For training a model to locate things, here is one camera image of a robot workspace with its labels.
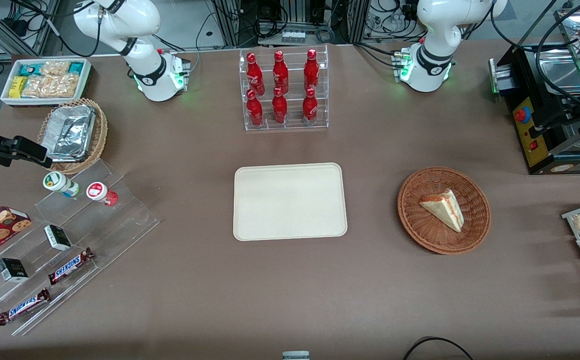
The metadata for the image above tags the clear acrylic bottle rack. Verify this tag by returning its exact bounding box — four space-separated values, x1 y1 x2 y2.
239 44 330 132

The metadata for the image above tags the red gum bottle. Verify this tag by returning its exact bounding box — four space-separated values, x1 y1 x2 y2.
86 181 119 207

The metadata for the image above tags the large clear nut bag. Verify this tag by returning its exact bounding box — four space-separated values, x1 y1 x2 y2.
21 73 80 99

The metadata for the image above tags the black looped cable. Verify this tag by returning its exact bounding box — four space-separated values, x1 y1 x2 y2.
402 336 475 360

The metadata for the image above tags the round brown wicker basket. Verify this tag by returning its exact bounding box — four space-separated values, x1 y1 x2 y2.
397 166 492 256

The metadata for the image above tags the red cola bottle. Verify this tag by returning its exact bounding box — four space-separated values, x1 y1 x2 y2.
246 89 264 128
303 48 320 94
246 52 266 97
302 87 319 125
272 50 290 96
271 87 289 125

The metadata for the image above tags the triangle sandwich wedge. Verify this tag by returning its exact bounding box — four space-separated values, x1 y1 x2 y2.
419 188 465 233

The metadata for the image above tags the tan wicker basket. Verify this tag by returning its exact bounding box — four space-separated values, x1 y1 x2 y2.
36 97 108 175

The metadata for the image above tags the white snack bin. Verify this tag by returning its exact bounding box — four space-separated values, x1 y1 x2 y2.
0 57 93 108

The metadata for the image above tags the yellow snack pack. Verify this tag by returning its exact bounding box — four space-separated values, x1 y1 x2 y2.
8 75 28 99

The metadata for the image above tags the green-label yogurt cup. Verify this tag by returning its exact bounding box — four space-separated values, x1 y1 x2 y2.
43 171 80 198

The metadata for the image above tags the silver foil tray stack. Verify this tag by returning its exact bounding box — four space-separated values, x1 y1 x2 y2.
39 104 96 163

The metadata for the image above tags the beige plastic tray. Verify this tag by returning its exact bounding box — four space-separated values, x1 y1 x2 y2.
233 162 348 242

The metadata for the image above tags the snickers chocolate bar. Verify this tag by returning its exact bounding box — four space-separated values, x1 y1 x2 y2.
0 287 51 327
47 247 95 286

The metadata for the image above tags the clear acrylic stepped display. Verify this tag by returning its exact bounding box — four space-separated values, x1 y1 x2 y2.
0 158 160 337

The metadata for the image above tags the black toaster oven machine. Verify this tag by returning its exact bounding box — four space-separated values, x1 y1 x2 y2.
488 0 580 176

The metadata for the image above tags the small clear nut bag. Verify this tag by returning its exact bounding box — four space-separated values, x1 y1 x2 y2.
40 60 72 77

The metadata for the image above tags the small black box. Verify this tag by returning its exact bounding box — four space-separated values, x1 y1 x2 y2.
43 224 73 252
0 257 29 283

